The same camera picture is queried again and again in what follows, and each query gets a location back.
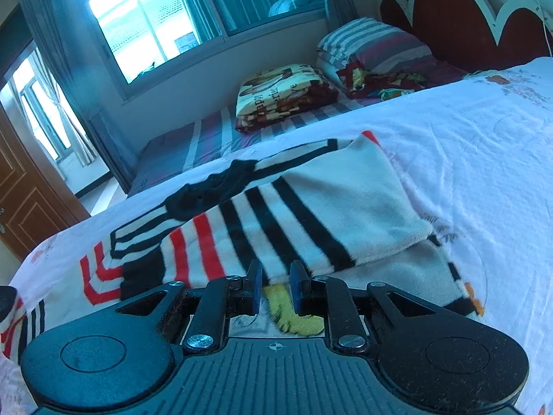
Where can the striped mattress sheet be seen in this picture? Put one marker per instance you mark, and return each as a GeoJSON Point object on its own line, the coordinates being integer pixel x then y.
{"type": "Point", "coordinates": [207, 142]}

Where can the large sliding window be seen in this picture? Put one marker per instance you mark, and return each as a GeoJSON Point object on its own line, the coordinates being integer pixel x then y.
{"type": "Point", "coordinates": [142, 17]}

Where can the floral bed sheet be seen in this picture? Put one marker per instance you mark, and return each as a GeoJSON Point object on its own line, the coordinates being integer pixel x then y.
{"type": "Point", "coordinates": [475, 160]}

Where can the striped knit sweater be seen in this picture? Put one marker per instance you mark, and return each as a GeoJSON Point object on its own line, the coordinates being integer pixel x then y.
{"type": "Point", "coordinates": [345, 207]}

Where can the red scalloped headboard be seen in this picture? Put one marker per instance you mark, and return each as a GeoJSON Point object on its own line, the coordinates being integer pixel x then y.
{"type": "Point", "coordinates": [453, 17]}

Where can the brown wooden door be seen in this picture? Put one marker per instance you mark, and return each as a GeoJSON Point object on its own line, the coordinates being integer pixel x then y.
{"type": "Point", "coordinates": [30, 199]}

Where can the folded printed blanket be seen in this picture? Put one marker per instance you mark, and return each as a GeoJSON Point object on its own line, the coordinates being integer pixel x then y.
{"type": "Point", "coordinates": [276, 90]}

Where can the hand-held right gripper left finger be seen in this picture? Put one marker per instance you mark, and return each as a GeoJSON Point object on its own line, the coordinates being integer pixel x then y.
{"type": "Point", "coordinates": [255, 286]}

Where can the white sheer curtain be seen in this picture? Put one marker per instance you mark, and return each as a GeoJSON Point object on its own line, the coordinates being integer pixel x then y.
{"type": "Point", "coordinates": [60, 108]}

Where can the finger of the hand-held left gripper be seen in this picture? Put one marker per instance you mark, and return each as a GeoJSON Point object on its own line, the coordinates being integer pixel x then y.
{"type": "Point", "coordinates": [6, 300]}

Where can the striped pillow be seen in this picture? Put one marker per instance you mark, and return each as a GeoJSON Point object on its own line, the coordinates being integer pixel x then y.
{"type": "Point", "coordinates": [371, 45]}

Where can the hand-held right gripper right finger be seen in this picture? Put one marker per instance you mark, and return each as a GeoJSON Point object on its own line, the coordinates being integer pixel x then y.
{"type": "Point", "coordinates": [296, 287]}

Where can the colourful crumpled cloth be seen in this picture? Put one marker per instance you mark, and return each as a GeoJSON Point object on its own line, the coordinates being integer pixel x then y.
{"type": "Point", "coordinates": [380, 84]}

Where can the teal bedding bundle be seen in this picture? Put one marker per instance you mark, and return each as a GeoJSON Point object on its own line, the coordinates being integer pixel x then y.
{"type": "Point", "coordinates": [293, 2]}

